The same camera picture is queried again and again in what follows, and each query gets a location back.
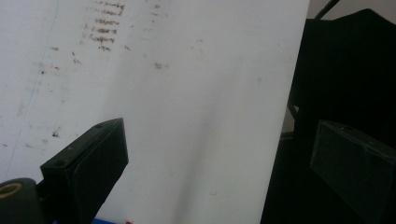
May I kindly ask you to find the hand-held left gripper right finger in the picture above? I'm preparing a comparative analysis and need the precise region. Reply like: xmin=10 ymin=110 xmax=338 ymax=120
xmin=309 ymin=119 xmax=396 ymax=224

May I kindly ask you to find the dark cloth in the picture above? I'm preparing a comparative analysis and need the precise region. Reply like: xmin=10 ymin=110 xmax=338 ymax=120
xmin=261 ymin=8 xmax=396 ymax=224

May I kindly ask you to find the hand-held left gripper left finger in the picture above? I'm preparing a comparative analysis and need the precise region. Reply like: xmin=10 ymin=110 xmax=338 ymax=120
xmin=39 ymin=118 xmax=130 ymax=224

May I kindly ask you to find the black rod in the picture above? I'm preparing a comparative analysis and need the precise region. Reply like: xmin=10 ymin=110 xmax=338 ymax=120
xmin=313 ymin=0 xmax=341 ymax=21

